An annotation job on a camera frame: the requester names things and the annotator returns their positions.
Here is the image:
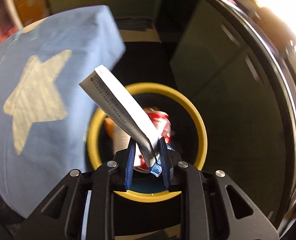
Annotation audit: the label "dark floor mat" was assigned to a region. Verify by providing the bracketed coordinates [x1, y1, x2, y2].
[115, 18, 154, 31]

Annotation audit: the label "green kitchen cabinets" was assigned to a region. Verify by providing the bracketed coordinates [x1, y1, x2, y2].
[46, 0, 296, 231]

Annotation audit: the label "yellow rimmed teal trash bin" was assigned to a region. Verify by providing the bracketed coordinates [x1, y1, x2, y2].
[87, 82, 207, 203]

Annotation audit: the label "red white snack packet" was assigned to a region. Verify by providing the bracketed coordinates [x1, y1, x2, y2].
[134, 108, 171, 172]

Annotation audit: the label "white blue tube wrapper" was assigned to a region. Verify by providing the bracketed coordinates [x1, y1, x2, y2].
[80, 65, 162, 177]

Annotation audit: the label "light blue star tablecloth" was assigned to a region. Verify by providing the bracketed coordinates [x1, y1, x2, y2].
[0, 5, 125, 217]

